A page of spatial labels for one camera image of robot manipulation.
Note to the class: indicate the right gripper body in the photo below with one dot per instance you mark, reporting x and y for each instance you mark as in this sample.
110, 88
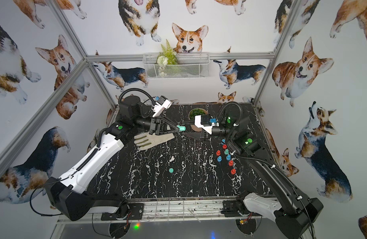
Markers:
207, 136

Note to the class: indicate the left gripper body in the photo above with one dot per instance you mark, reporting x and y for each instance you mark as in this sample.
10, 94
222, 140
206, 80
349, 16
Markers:
155, 126

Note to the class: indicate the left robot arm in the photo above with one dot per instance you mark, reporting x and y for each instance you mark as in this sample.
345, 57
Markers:
68, 193

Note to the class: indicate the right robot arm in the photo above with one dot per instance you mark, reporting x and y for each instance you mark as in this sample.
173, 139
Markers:
293, 211

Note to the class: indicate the beige paper sheet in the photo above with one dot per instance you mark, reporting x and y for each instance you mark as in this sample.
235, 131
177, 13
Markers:
145, 141

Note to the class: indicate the potted green plant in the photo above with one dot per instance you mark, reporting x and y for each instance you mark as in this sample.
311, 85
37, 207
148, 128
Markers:
193, 113

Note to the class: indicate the fern and white flower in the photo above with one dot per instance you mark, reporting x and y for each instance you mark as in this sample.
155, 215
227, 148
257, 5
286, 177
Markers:
165, 58

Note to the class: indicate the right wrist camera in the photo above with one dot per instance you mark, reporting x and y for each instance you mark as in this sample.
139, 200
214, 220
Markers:
206, 122

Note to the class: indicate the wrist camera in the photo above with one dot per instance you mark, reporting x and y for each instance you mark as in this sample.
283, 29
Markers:
161, 104
206, 122

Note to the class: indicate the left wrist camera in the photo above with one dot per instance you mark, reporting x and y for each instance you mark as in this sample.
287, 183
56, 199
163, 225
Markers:
161, 104

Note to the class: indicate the white wire basket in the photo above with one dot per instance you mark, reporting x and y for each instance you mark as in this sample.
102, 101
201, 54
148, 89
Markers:
190, 66

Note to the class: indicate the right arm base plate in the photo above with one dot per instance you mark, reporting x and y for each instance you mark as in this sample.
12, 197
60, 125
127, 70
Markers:
233, 208

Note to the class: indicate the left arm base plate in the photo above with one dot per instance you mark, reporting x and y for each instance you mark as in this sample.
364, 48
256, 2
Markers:
132, 211

